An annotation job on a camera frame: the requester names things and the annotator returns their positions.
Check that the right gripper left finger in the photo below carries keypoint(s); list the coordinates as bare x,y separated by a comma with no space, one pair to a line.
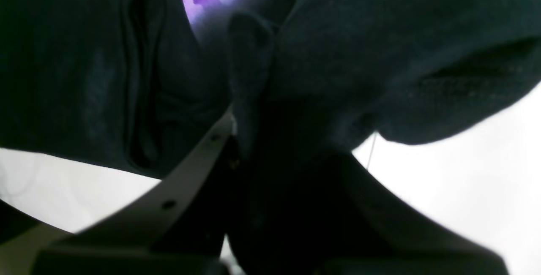
176,228

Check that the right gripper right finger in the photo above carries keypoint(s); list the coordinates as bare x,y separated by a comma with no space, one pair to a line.
407,242

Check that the black T-shirt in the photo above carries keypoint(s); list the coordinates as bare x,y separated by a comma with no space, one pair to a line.
134,85

